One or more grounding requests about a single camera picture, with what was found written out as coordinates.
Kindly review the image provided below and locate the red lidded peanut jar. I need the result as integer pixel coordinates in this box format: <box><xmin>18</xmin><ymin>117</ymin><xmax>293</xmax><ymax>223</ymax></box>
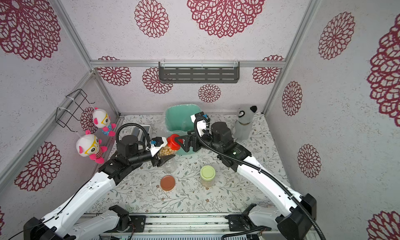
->
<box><xmin>157</xmin><ymin>145</ymin><xmax>177</xmax><ymax>158</ymax></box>

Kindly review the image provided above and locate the brown jar lid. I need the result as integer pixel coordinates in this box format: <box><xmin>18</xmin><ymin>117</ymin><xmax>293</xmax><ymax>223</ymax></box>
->
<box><xmin>160</xmin><ymin>175</ymin><xmax>176</xmax><ymax>191</ymax></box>

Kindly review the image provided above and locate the green lidded peanut jar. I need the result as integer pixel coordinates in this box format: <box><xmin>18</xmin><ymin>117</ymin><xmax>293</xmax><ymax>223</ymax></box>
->
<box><xmin>200</xmin><ymin>166</ymin><xmax>216</xmax><ymax>188</ymax></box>

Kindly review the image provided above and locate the red jar lid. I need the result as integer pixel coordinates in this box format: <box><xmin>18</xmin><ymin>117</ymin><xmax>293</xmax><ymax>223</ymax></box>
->
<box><xmin>167</xmin><ymin>134</ymin><xmax>183</xmax><ymax>151</ymax></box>

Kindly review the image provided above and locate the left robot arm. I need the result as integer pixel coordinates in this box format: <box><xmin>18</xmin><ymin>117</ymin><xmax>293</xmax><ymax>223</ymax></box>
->
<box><xmin>23</xmin><ymin>134</ymin><xmax>180</xmax><ymax>240</ymax></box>

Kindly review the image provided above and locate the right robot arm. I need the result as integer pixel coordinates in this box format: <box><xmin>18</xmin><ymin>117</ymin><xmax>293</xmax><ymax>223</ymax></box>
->
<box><xmin>173</xmin><ymin>121</ymin><xmax>317</xmax><ymax>240</ymax></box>

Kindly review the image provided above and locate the green trash bin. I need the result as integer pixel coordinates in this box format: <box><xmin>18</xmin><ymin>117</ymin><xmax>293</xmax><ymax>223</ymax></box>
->
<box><xmin>165</xmin><ymin>103</ymin><xmax>203</xmax><ymax>156</ymax></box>

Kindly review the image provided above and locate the grey plush dog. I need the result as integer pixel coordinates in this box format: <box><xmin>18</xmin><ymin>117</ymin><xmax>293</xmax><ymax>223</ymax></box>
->
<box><xmin>232</xmin><ymin>106</ymin><xmax>258</xmax><ymax>141</ymax></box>

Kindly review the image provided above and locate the upper pink white plush doll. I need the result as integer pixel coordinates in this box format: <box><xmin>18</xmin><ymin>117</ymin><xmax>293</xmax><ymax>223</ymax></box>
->
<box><xmin>92</xmin><ymin>107</ymin><xmax>116</xmax><ymax>137</ymax></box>

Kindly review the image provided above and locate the pink white plush doll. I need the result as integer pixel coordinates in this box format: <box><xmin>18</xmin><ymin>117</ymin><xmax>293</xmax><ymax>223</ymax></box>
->
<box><xmin>76</xmin><ymin>130</ymin><xmax>108</xmax><ymax>165</ymax></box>
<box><xmin>92</xmin><ymin>107</ymin><xmax>116</xmax><ymax>137</ymax></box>

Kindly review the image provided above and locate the lower pink white plush doll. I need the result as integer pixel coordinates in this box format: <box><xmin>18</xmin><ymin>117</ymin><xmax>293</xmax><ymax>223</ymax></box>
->
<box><xmin>76</xmin><ymin>130</ymin><xmax>108</xmax><ymax>165</ymax></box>

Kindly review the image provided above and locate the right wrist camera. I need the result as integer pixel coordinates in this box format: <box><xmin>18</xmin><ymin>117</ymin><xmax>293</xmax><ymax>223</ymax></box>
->
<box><xmin>191</xmin><ymin>112</ymin><xmax>210</xmax><ymax>136</ymax></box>

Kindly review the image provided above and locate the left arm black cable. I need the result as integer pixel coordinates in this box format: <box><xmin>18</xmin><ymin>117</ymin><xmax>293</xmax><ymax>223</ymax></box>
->
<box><xmin>115</xmin><ymin>123</ymin><xmax>151</xmax><ymax>150</ymax></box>

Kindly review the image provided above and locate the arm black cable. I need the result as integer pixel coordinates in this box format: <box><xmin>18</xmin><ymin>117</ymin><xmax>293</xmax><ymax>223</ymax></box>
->
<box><xmin>193</xmin><ymin>116</ymin><xmax>327</xmax><ymax>240</ymax></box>
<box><xmin>115</xmin><ymin>123</ymin><xmax>151</xmax><ymax>150</ymax></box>

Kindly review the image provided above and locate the grey wall shelf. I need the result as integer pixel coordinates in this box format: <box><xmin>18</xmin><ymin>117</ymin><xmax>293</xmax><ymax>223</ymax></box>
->
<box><xmin>158</xmin><ymin>61</ymin><xmax>240</xmax><ymax>84</ymax></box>

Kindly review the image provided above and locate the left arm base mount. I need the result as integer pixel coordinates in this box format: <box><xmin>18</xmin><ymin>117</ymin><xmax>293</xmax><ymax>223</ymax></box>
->
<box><xmin>109</xmin><ymin>205</ymin><xmax>146</xmax><ymax>233</ymax></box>

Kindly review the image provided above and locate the aluminium rail frame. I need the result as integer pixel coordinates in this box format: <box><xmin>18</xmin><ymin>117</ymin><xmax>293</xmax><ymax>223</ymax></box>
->
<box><xmin>54</xmin><ymin>212</ymin><xmax>318</xmax><ymax>240</ymax></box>

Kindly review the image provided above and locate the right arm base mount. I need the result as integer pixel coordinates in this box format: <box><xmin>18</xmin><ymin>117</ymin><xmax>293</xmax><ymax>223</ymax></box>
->
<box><xmin>225</xmin><ymin>204</ymin><xmax>257</xmax><ymax>232</ymax></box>

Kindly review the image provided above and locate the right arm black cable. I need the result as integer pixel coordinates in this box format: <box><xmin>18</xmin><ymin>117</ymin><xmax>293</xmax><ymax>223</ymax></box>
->
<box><xmin>193</xmin><ymin>116</ymin><xmax>327</xmax><ymax>240</ymax></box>

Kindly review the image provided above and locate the black wire basket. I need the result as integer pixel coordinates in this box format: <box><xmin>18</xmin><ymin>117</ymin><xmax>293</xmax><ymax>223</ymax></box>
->
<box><xmin>54</xmin><ymin>88</ymin><xmax>95</xmax><ymax>133</ymax></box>

